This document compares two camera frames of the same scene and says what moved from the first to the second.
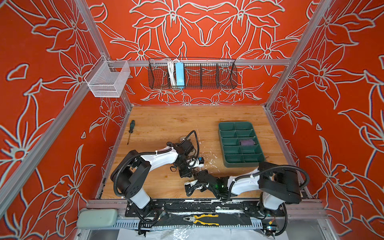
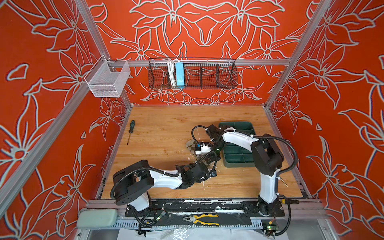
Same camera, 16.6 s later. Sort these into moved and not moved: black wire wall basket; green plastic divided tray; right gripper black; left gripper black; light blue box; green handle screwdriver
Moved: right gripper black; left gripper black
Not moved: black wire wall basket; light blue box; green plastic divided tray; green handle screwdriver
